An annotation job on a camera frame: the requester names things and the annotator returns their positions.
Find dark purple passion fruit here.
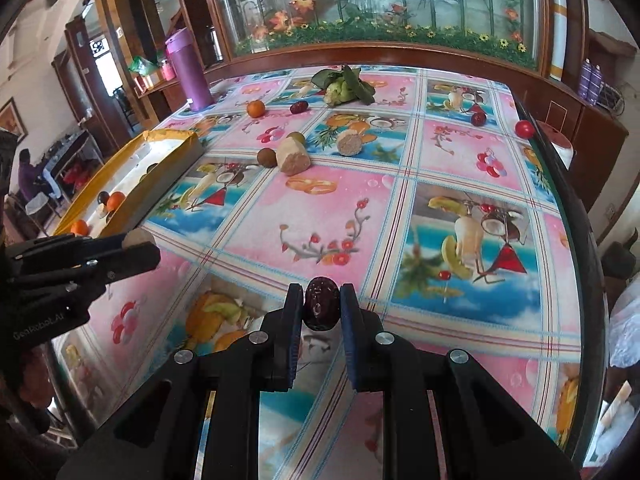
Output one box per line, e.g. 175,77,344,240
96,191,110,205

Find left human hand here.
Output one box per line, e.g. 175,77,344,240
18,348,54,410

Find seated person purple shirt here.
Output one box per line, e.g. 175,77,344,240
18,148,52,202

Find small beige root piece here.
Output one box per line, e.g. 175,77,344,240
122,228,155,249

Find white foam tray yellow tape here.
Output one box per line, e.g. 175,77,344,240
54,129,204,238

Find white plastic bag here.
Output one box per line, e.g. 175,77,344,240
594,281,639,465

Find brown round fruit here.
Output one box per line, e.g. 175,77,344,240
256,148,278,168

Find purple thermos bottle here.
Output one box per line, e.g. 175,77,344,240
165,28,214,112

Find far small orange tangerine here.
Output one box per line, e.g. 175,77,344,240
246,100,266,118

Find beige root chunk centre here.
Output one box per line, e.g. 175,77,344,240
276,138,311,177

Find dark red date fruit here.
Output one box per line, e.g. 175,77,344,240
290,100,309,115

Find red cherry tomato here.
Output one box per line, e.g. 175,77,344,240
514,119,536,140

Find small dark cherry fruit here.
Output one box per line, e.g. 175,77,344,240
471,112,487,127

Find small beige chunk far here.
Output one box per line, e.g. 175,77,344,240
336,129,362,157

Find green leafy custard apple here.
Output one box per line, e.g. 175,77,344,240
311,65,375,107

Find purple bottles on shelf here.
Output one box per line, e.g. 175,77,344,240
577,58,603,105

